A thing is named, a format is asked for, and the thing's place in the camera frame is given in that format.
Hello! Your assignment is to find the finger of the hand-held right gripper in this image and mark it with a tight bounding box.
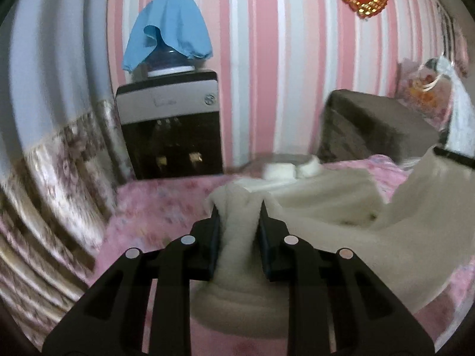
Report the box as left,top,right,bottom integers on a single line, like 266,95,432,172
433,146,475,168

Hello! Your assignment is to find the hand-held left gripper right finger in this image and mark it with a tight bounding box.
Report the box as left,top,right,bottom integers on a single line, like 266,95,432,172
259,201,436,356

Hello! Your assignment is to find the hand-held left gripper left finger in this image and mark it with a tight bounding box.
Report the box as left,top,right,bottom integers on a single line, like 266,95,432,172
42,204,221,356

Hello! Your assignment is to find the cream white sweatshirt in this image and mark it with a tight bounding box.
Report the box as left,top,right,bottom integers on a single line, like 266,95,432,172
189,144,475,336

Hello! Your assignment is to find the white quilted cloth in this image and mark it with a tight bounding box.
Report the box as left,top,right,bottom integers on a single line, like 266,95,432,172
436,55,475,156

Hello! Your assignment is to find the pink floral bedsheet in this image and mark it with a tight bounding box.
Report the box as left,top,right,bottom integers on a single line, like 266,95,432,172
94,154,475,356

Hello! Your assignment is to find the pink gift bag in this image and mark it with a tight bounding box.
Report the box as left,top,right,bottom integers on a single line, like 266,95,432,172
395,57,455,128

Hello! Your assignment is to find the brown sofa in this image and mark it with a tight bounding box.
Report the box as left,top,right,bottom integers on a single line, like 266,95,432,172
319,89,440,164

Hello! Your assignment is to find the black silver water dispenser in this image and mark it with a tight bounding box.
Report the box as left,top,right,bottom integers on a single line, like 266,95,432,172
115,70,224,180

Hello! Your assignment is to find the striped floral curtain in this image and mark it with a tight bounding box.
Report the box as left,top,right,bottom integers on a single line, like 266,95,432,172
0,0,136,349

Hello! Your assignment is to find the blue water bottle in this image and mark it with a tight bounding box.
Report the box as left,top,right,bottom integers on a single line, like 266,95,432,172
146,46,197,78

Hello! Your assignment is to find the blue cloth cover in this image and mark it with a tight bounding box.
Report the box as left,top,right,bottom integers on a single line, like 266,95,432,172
122,0,214,72

